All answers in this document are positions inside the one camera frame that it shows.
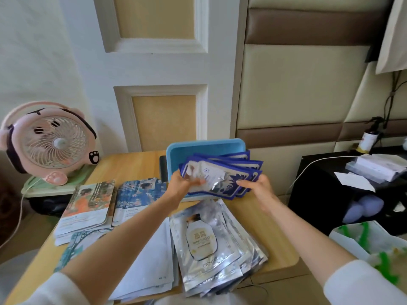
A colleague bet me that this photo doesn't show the person's right hand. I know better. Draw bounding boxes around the person's right hand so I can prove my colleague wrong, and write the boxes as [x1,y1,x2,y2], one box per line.
[237,174,279,213]

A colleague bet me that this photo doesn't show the person's left hand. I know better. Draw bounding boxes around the person's left hand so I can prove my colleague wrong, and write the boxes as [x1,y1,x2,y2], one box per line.
[163,171,207,209]

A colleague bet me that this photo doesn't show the stack of blue-bordered mask packets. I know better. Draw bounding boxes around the stack of blue-bordered mask packets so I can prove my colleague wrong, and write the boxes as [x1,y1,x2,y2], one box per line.
[179,150,264,201]

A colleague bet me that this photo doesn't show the person's left forearm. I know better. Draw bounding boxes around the person's left forearm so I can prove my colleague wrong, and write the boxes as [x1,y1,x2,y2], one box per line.
[60,197,182,297]

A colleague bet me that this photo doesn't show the person's right forearm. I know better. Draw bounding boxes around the person's right forearm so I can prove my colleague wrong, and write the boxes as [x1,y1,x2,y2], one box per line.
[260,199,357,287]

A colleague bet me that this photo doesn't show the blue plastic box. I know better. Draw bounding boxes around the blue plastic box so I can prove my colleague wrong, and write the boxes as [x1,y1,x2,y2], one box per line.
[166,138,248,202]

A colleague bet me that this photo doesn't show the stack of blue picture packets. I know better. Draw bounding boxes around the stack of blue picture packets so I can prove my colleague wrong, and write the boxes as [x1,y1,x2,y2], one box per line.
[112,178,168,227]

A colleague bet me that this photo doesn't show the stack of silver foil packets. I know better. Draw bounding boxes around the stack of silver foil packets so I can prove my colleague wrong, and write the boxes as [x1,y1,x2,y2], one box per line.
[169,199,269,298]

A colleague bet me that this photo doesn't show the black cabinet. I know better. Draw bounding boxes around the black cabinet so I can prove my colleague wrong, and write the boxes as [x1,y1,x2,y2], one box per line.
[287,145,407,237]

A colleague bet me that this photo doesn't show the stack of plain white packets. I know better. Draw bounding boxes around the stack of plain white packets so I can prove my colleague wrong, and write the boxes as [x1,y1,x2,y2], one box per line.
[108,217,179,302]

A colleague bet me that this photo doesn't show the white paper sheet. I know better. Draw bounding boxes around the white paper sheet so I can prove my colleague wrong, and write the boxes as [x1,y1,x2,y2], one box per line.
[333,172,376,193]

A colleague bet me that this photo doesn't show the stack of orange picture packets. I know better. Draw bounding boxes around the stack of orange picture packets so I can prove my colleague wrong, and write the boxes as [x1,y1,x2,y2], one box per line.
[53,180,116,247]

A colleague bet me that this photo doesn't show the green fan base tray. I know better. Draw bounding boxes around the green fan base tray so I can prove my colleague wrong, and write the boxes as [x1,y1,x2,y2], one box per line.
[21,164,96,198]

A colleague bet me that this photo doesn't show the white bag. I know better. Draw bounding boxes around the white bag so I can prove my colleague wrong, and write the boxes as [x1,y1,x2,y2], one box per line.
[328,220,407,294]

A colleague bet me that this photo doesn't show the purple egg-shaped sponges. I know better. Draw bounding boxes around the purple egg-shaped sponges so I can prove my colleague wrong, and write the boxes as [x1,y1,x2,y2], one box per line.
[342,195,385,225]

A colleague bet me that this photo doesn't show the white panelled door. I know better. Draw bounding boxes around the white panelled door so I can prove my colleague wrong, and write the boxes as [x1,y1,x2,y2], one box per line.
[92,0,249,153]

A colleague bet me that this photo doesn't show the spray bottle with black nozzle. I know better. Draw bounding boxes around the spray bottle with black nozzle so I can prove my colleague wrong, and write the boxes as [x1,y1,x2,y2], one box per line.
[356,116,384,155]

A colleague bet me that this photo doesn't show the stack of teal patterned packets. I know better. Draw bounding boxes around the stack of teal patterned packets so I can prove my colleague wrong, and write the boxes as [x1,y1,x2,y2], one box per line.
[53,227,114,273]

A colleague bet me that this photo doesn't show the stack of white boxes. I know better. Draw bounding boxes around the stack of white boxes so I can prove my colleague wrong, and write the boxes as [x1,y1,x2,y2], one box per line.
[345,154,407,183]

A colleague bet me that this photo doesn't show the pink desk fan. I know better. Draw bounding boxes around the pink desk fan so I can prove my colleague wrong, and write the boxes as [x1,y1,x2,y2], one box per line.
[0,101,100,187]

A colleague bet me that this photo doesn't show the white right sleeve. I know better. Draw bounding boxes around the white right sleeve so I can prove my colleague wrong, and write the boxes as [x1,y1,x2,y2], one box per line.
[323,259,407,305]

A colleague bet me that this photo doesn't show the white sleeve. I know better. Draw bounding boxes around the white sleeve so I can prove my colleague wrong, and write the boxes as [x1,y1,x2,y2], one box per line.
[18,271,84,305]
[323,259,407,305]

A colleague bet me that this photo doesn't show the green plastic strips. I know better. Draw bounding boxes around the green plastic strips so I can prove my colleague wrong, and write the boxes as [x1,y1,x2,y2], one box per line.
[338,222,400,286]

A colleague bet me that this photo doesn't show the white left sleeve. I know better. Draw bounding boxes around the white left sleeve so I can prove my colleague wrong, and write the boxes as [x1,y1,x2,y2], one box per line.
[18,271,84,305]

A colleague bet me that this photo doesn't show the beige hanging cloth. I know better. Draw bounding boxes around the beige hanging cloth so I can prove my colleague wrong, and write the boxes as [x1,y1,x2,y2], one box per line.
[375,0,407,75]

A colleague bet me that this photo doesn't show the black cables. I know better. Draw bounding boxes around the black cables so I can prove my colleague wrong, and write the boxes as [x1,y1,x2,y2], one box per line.
[381,71,404,131]

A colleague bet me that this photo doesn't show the white fan cable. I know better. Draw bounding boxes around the white fan cable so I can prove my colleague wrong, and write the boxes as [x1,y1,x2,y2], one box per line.
[0,177,42,250]

